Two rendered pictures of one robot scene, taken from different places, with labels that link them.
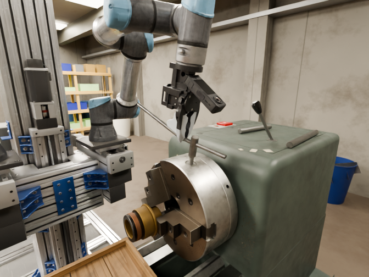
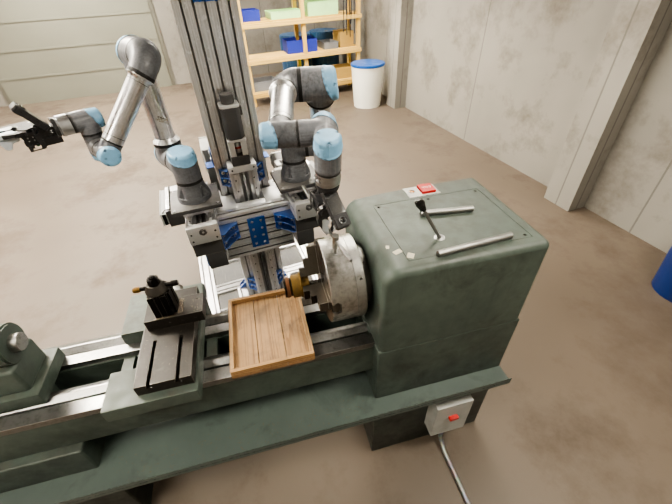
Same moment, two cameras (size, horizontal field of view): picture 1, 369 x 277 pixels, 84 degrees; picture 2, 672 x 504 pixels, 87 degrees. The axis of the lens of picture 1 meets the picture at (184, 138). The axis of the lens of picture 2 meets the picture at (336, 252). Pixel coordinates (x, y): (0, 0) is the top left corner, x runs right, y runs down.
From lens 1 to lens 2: 0.75 m
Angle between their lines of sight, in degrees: 34
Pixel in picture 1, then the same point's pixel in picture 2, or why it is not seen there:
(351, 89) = not seen: outside the picture
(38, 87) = (230, 125)
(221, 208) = (348, 294)
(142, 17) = (287, 144)
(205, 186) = (338, 276)
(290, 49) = not seen: outside the picture
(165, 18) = (308, 141)
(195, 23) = (321, 164)
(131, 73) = not seen: hidden behind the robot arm
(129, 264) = (293, 307)
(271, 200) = (392, 299)
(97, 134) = (288, 173)
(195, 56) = (325, 184)
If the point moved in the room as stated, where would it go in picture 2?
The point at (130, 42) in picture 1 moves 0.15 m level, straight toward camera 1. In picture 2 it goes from (310, 97) to (299, 111)
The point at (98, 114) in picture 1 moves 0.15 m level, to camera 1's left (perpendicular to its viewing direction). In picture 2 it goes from (288, 152) to (261, 148)
